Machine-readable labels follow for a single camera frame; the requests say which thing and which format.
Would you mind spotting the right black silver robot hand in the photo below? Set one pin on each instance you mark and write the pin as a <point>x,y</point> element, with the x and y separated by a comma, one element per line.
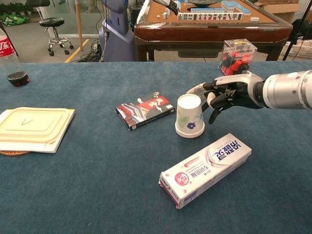
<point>241,92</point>

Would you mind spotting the white floral paper cup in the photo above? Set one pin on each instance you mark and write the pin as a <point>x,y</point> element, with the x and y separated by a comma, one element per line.
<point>190,117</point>

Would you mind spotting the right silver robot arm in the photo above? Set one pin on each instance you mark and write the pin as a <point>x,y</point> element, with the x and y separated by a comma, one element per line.
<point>287,90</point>

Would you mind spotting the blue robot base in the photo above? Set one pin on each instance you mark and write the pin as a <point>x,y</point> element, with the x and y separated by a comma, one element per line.
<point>117,44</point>

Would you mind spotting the black silver background robot hand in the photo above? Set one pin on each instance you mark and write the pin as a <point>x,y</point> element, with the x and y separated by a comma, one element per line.
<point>171,6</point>

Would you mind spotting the red black toy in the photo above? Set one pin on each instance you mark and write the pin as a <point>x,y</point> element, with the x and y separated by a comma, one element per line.
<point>232,65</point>

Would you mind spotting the clear plastic box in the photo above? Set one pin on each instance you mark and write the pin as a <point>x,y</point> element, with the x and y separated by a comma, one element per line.
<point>240,47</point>

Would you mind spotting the brown mahjong table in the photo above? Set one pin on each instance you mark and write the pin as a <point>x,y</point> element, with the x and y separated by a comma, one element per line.
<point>209,33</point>

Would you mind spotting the white plastic crate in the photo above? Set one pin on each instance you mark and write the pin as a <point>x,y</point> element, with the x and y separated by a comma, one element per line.
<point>301,50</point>

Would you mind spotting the single mahjong tile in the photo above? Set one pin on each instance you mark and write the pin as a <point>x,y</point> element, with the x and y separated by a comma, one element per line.
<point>254,19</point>

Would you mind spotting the black tripod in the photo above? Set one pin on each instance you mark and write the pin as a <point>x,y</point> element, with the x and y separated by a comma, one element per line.
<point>295,36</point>

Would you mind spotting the row of face-up mahjong tiles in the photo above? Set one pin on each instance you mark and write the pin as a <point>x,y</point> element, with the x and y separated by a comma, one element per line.
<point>209,16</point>

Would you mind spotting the white pink toothpaste box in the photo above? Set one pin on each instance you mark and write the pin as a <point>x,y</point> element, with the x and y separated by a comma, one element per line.
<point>207,168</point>

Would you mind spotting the row of blue-backed mahjong tiles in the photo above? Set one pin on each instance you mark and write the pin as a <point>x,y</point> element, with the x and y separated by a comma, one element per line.
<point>207,10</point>

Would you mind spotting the cardboard box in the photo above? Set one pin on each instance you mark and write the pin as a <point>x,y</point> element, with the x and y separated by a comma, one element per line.
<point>280,8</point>

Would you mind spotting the black red card box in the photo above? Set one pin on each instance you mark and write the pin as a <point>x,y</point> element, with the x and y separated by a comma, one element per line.
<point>143,111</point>

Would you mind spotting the blue tablecloth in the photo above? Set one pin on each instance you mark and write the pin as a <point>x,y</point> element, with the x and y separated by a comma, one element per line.
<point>97,182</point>

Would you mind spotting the wooden pole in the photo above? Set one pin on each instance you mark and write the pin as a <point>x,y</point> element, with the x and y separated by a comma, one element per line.
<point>79,26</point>

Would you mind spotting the black swivel stool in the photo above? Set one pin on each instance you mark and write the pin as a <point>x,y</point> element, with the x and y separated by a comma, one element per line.
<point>52,22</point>

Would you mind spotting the cream plastic lid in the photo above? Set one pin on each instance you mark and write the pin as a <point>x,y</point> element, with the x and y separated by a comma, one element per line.
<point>36,148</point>
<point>31,122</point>

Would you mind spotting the black round cap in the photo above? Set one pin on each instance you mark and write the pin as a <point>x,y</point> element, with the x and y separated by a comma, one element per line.
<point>17,78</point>

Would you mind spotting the woven brown coaster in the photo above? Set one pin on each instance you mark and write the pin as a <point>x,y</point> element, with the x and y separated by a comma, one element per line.
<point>14,153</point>

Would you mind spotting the green bag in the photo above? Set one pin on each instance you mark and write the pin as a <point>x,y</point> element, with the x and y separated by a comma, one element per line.
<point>13,20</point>

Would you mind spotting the red label cola bottle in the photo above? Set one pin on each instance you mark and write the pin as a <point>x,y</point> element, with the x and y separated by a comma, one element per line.
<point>6,47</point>

